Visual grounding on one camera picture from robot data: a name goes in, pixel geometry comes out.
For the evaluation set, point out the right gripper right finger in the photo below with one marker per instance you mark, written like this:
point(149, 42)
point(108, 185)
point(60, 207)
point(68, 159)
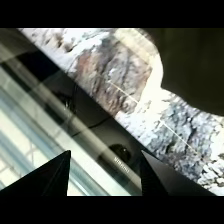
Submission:
point(163, 181)

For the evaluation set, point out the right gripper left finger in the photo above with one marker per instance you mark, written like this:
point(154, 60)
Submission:
point(50, 178)

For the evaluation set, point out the khaki garment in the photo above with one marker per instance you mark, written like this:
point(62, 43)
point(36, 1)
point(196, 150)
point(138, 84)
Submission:
point(193, 63)

